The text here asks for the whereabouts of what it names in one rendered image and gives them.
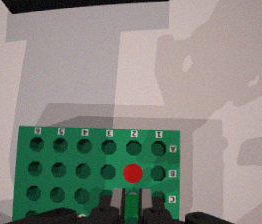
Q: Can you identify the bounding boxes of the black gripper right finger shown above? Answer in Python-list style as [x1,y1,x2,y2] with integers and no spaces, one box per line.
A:
[138,189,234,224]

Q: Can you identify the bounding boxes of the green tube rack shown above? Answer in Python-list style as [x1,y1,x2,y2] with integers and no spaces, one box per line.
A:
[12,126,180,221]

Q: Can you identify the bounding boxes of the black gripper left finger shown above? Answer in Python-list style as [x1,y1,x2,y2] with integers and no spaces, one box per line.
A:
[5,188,125,224]

